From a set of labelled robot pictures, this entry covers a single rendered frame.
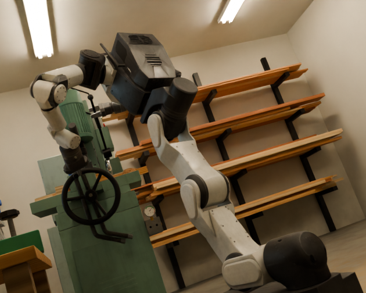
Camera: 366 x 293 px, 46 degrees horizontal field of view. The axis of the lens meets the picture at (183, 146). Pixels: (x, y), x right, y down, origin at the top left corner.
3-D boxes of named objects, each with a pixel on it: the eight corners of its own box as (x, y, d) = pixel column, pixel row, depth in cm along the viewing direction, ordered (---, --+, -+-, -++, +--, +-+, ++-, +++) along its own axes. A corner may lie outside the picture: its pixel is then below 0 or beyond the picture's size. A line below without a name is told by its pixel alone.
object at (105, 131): (101, 151, 271) (94, 129, 274) (102, 154, 280) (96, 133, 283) (114, 147, 273) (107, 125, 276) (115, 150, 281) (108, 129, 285)
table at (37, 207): (27, 212, 216) (24, 201, 217) (39, 218, 245) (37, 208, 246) (142, 176, 226) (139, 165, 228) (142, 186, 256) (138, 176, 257)
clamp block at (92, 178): (70, 193, 220) (65, 176, 222) (74, 196, 233) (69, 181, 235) (98, 184, 223) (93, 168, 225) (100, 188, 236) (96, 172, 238)
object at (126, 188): (57, 214, 226) (56, 206, 227) (64, 217, 246) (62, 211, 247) (131, 190, 233) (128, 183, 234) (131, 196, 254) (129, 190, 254)
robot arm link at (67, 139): (73, 160, 192) (66, 143, 184) (56, 152, 197) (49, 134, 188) (90, 145, 198) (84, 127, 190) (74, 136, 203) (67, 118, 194)
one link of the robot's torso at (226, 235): (287, 269, 161) (225, 164, 180) (251, 286, 148) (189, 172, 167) (262, 284, 171) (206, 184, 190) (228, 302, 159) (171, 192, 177)
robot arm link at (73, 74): (54, 77, 164) (87, 67, 184) (27, 71, 169) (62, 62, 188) (55, 106, 169) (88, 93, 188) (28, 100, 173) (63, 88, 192)
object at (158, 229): (149, 235, 225) (144, 221, 226) (148, 236, 236) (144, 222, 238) (164, 230, 226) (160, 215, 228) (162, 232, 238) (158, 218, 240)
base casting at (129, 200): (57, 232, 224) (53, 215, 226) (73, 237, 279) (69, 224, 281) (140, 205, 232) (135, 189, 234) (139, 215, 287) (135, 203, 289)
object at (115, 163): (110, 178, 265) (104, 160, 268) (110, 181, 272) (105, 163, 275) (124, 174, 267) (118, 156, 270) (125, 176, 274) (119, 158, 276)
